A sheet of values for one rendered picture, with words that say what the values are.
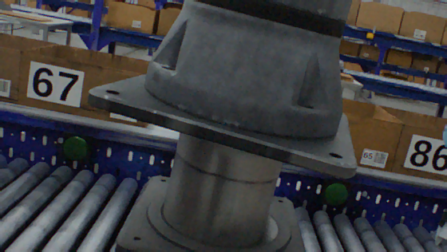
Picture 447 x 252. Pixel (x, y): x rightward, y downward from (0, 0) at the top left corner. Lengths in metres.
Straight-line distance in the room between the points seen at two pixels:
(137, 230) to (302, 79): 0.21
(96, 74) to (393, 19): 5.13
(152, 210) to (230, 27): 0.21
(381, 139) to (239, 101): 1.15
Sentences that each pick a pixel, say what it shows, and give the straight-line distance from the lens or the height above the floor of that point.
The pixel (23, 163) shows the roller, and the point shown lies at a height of 0.74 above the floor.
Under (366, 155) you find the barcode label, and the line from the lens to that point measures 1.48.
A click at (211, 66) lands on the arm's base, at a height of 1.24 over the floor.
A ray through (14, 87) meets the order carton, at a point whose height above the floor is 0.94.
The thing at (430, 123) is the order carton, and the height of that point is 1.02.
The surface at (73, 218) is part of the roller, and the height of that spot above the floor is 0.75.
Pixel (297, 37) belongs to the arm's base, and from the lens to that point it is 0.37.
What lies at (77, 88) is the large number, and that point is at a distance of 1.45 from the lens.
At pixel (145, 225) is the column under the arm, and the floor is 1.08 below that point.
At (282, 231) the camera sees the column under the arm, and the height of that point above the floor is 1.08.
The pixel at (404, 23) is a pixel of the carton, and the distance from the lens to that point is 6.26.
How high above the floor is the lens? 1.29
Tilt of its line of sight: 12 degrees down
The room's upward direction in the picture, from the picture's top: 12 degrees clockwise
